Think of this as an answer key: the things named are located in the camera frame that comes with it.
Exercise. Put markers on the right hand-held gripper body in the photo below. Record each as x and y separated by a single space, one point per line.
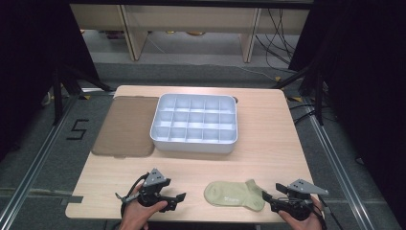
303 188

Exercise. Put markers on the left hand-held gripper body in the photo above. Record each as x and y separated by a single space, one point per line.
156 180

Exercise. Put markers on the pale green sock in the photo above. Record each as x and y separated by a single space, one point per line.
230 195

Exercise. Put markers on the white divided storage box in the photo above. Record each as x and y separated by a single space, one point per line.
194 119

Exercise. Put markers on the person's left hand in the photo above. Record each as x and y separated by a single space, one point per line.
135 215

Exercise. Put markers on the person's right hand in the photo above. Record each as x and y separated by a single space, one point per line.
304 225

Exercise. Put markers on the brown flat box lid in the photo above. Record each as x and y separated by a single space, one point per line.
127 127

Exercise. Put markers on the grey tape strip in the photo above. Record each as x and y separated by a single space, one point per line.
72 200

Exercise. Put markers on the yellow tape piece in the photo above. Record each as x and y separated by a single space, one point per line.
295 99
85 97

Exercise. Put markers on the black metal stand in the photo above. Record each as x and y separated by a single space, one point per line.
57 96
319 96

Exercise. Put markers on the dark curtain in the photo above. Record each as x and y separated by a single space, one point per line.
367 80
28 64

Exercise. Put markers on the light wooden desk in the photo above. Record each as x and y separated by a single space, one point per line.
191 19

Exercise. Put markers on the aluminium floor rail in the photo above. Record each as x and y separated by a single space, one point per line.
35 166
341 179

